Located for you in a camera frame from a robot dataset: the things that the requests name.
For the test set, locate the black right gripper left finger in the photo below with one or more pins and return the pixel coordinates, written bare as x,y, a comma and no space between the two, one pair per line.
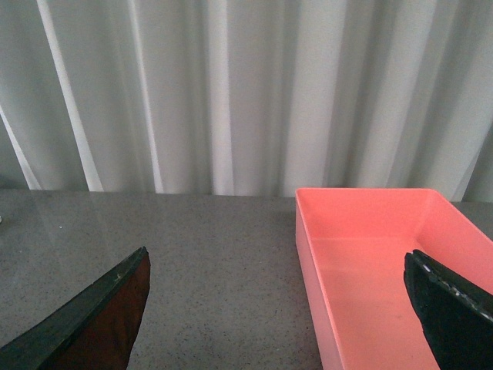
94,330

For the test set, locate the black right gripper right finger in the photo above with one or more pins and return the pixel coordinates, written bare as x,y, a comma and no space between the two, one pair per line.
455,314

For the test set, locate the pink plastic bin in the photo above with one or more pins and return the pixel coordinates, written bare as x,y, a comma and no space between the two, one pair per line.
351,245

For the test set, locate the white pleated curtain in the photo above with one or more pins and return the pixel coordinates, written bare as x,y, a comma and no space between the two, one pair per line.
247,97

